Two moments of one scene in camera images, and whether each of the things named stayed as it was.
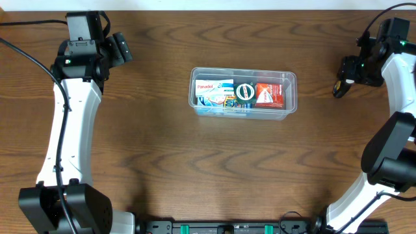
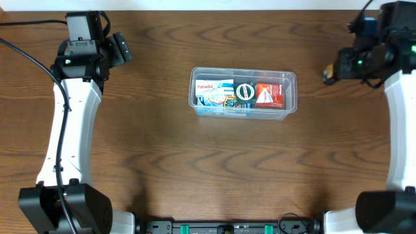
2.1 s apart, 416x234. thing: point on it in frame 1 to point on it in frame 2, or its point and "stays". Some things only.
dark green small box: [245, 93] stays
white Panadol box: [214, 88] stays
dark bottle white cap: [341, 87] to [327, 75]
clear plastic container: [242, 93] stays
